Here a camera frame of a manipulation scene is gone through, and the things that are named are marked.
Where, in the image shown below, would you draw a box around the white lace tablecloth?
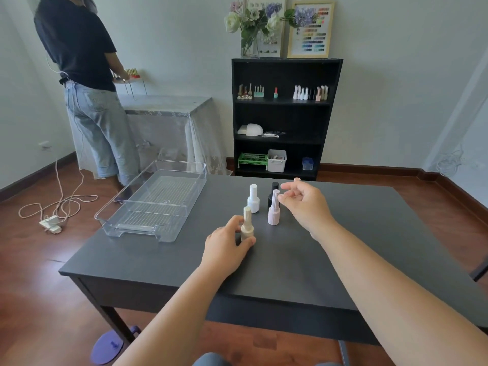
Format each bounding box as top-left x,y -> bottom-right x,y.
77,94 -> 232,180

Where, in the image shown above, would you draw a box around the white storage box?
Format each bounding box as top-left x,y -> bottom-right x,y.
266,149 -> 287,173

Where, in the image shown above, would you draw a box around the glass vase with flowers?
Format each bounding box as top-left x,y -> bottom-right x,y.
224,0 -> 296,60

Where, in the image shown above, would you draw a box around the person's left hand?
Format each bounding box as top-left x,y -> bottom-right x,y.
200,215 -> 257,281

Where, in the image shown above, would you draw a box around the purple round stool base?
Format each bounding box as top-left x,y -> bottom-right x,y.
90,325 -> 142,366

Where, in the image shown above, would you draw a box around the wooden framed colour chart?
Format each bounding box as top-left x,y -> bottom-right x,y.
286,0 -> 336,59

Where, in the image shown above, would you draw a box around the clear plastic storage tray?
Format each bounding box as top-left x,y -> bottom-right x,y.
94,159 -> 207,244

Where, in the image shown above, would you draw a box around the black nail polish bottle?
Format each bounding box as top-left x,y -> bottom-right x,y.
266,181 -> 281,208

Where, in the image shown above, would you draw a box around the person's right forearm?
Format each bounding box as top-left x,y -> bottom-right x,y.
310,220 -> 488,366

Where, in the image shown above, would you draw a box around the tangled white cables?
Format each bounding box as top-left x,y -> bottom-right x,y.
434,145 -> 465,177

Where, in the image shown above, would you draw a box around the row of nail polish bottles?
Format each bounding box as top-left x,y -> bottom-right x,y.
292,84 -> 329,102

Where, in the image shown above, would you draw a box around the person's right hand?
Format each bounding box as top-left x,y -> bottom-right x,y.
277,178 -> 340,241

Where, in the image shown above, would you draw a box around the white cable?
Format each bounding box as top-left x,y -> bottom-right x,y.
18,159 -> 99,225

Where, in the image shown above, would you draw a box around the pale pink nail polish bottle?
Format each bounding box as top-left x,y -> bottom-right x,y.
267,189 -> 281,226

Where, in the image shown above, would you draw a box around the person's blue trousers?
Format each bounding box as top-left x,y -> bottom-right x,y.
192,352 -> 230,366

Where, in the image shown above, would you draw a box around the person's left forearm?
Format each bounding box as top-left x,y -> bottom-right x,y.
114,263 -> 231,366

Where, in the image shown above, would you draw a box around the beige nail polish bottle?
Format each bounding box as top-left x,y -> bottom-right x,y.
240,206 -> 255,248

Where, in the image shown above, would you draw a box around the black bookshelf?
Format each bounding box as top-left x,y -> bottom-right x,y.
231,57 -> 344,182

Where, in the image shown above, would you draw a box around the green plastic basket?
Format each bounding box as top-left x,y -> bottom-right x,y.
237,152 -> 268,171

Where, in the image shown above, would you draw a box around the white framed nail chart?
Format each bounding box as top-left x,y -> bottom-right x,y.
256,0 -> 288,58

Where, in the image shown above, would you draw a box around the white power strip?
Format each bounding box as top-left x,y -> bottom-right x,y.
38,215 -> 64,235

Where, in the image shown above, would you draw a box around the white nail polish bottle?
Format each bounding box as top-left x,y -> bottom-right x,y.
247,184 -> 261,214

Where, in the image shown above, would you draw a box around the white nail lamp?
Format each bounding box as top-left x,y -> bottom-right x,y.
237,123 -> 265,137

